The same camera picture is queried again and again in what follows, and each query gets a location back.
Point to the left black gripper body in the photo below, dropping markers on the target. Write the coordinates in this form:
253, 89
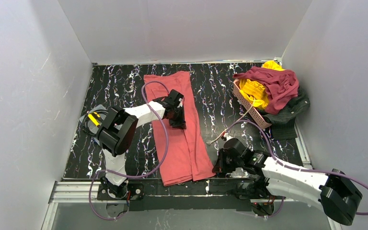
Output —
178, 116

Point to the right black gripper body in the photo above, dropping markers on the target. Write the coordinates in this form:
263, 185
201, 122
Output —
221, 163

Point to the pink laundry basket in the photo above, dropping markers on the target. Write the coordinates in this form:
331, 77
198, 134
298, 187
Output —
258, 119

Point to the coral pink t-shirt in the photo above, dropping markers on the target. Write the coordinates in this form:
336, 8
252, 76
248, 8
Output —
184, 150

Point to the maroon garment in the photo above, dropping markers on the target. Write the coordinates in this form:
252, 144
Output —
280, 86

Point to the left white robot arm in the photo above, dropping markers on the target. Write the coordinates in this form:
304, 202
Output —
116, 128

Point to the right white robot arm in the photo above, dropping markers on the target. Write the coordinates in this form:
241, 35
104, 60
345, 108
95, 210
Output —
332, 193

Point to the black garment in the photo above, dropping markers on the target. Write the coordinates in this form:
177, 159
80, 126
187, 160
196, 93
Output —
283, 124

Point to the yellow garment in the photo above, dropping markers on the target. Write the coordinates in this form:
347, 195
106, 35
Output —
254, 92

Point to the yellow black screwdriver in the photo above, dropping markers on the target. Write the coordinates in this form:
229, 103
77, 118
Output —
97, 116
96, 122

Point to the clear plastic case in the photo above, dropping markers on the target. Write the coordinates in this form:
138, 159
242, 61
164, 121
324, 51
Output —
87, 126

